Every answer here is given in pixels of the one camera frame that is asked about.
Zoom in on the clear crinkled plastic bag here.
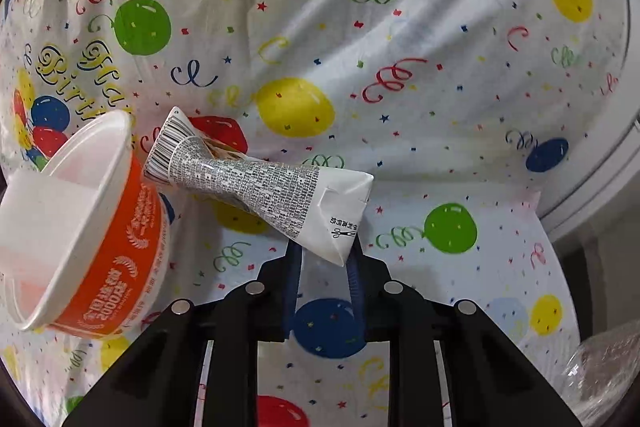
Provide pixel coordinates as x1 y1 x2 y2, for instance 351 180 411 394
560 332 640 427

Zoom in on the balloon printed plastic tablecloth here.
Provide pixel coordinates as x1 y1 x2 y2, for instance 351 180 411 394
0 0 636 427

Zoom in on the white printed milk carton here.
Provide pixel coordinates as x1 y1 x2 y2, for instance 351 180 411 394
143 106 375 267

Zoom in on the orange and white paper bowl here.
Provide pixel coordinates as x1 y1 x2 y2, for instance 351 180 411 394
0 109 176 340

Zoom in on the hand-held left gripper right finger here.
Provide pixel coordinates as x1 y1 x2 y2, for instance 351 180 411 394
345 239 583 427

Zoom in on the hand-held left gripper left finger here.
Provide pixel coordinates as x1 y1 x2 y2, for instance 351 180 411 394
62 242 303 427

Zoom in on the light grey refrigerator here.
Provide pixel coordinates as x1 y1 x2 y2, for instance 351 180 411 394
542 0 640 233

